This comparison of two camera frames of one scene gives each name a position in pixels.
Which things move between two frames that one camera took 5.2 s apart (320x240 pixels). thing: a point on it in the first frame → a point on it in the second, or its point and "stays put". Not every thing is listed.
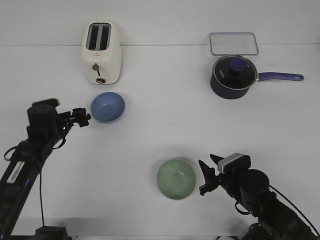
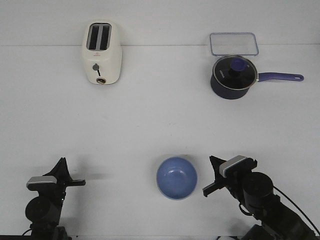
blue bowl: [107, 107] → [177, 178]
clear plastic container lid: [233, 43] stays put
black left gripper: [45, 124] → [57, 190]
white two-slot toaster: [102, 47] stays put
